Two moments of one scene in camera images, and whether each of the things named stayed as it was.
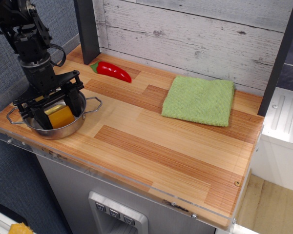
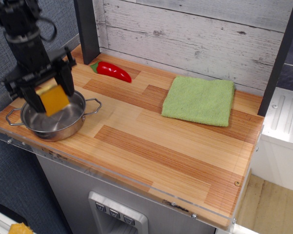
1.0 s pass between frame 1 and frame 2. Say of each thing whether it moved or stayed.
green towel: stayed
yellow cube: moved
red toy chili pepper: stayed
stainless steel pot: stayed
